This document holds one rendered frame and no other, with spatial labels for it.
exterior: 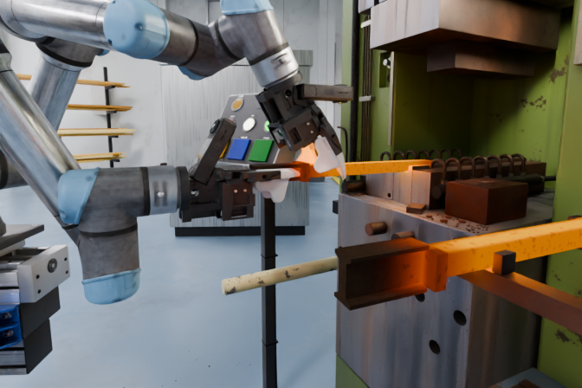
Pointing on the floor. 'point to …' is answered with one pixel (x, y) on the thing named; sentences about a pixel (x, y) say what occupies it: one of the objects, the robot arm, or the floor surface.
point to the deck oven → (295, 220)
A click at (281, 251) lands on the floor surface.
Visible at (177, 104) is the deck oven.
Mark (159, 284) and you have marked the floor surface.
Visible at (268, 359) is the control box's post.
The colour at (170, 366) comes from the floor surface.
